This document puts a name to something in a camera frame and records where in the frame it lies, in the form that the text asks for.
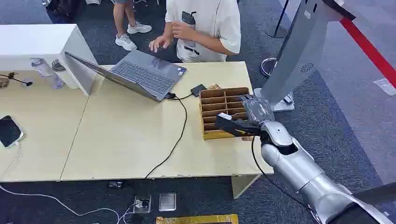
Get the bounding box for person's left hand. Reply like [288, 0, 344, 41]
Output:
[171, 21, 195, 41]

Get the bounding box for person's right hand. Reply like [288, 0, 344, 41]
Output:
[148, 35, 173, 54]

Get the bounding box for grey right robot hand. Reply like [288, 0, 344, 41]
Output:
[240, 95, 276, 126]

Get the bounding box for person in pale shirt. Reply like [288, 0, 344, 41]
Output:
[148, 0, 241, 63]

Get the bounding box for grey open laptop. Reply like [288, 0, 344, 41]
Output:
[64, 50, 187, 103]

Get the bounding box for wooden card box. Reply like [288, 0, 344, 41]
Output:
[199, 87, 258, 141]

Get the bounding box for standing person's legs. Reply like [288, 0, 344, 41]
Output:
[113, 0, 153, 52]

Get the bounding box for round stanchion base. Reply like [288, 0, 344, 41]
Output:
[260, 57, 278, 78]

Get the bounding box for grey kiosk stand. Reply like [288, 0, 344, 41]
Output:
[253, 0, 357, 112]

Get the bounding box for pale table leg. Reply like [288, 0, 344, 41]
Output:
[231, 174, 262, 200]

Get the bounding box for clear water bottle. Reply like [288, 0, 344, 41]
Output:
[30, 57, 65, 91]

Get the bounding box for white cabinet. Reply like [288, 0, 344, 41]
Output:
[0, 23, 99, 97]

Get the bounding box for red barrier belt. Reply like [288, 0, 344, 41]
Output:
[339, 17, 396, 89]

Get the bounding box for steel floor plate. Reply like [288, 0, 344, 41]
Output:
[158, 192, 177, 212]

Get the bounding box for clear plastic bag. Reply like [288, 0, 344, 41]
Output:
[373, 77, 396, 97]

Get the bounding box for floor power socket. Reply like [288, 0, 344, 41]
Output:
[133, 194, 153, 214]

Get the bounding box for small black microphone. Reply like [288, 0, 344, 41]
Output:
[0, 72, 34, 87]

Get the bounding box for black smartphone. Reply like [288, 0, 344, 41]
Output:
[0, 115, 27, 149]

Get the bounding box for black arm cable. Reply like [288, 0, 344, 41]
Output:
[251, 137, 323, 224]

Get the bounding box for black laptop power cable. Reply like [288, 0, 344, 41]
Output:
[144, 92, 194, 180]

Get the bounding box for black stanchion post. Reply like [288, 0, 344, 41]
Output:
[265, 0, 290, 40]

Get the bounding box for yellow floor tape frame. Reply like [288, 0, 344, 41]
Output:
[155, 214, 239, 224]

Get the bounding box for white floor cable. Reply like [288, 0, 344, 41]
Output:
[0, 184, 137, 224]

